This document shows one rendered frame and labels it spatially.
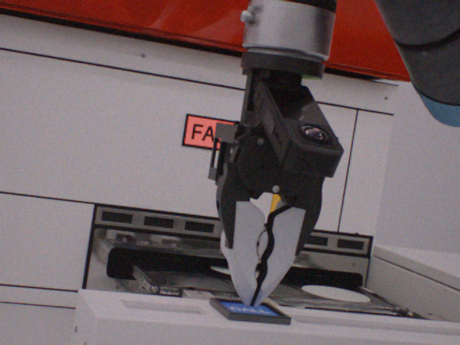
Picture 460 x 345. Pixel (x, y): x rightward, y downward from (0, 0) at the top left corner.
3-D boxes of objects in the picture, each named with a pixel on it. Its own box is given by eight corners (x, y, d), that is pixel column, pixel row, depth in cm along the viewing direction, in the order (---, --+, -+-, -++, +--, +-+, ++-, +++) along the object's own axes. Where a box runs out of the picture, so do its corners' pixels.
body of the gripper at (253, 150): (281, 196, 85) (301, 66, 84) (318, 208, 76) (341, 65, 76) (202, 185, 82) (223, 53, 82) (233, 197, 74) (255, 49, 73)
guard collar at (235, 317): (208, 304, 80) (209, 297, 80) (267, 309, 81) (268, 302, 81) (228, 320, 74) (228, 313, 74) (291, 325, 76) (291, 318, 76)
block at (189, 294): (179, 311, 113) (183, 287, 112) (205, 313, 114) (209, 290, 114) (197, 328, 105) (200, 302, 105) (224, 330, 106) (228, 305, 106)
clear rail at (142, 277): (99, 244, 150) (100, 236, 150) (107, 245, 151) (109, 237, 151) (149, 295, 115) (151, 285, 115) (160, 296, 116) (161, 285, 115)
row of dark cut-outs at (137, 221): (94, 222, 132) (96, 206, 132) (365, 253, 146) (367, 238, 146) (94, 223, 131) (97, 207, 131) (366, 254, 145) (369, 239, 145)
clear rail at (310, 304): (147, 293, 116) (148, 282, 116) (406, 316, 128) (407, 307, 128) (149, 295, 115) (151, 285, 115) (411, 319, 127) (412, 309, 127)
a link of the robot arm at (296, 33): (350, 13, 75) (259, -6, 73) (341, 68, 76) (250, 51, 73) (314, 19, 83) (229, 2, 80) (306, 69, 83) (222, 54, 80)
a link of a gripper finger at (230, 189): (259, 249, 78) (274, 149, 78) (265, 252, 76) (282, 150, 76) (207, 244, 77) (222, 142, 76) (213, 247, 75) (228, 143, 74)
